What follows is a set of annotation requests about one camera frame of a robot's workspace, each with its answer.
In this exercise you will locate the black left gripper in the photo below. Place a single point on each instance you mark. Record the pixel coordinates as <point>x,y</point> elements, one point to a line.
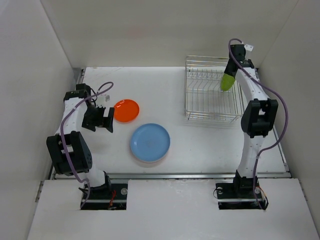
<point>105,122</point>

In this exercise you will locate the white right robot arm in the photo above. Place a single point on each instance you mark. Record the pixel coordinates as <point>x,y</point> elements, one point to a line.
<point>258,117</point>

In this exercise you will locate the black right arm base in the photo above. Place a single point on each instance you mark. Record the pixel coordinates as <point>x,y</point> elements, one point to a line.
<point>230,199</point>

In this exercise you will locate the aluminium rail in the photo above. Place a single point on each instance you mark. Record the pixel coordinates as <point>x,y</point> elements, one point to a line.
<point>153,176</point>

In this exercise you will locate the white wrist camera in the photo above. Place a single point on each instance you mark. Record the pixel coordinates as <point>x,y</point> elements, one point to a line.
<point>249,48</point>
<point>102,101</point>

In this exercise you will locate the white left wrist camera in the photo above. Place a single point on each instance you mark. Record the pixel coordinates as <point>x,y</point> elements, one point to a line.
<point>102,101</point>

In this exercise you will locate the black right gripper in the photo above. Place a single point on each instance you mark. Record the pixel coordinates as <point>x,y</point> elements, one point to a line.
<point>226,70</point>

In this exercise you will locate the green plate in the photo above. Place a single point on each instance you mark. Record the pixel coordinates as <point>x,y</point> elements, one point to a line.
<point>227,82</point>

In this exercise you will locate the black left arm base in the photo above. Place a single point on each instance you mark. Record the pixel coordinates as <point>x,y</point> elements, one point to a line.
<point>104,198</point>

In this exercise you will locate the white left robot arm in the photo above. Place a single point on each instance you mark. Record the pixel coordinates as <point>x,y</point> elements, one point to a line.
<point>84,109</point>

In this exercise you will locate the blue plate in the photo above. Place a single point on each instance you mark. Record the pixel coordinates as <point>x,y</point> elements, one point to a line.
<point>150,142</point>

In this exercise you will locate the orange plate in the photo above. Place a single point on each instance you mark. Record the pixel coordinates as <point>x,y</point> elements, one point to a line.
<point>126,110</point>

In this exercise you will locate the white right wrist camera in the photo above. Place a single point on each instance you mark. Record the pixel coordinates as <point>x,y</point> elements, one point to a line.
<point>249,48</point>

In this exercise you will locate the metal wire dish rack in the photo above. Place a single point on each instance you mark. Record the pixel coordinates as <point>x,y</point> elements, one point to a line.
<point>204,99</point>

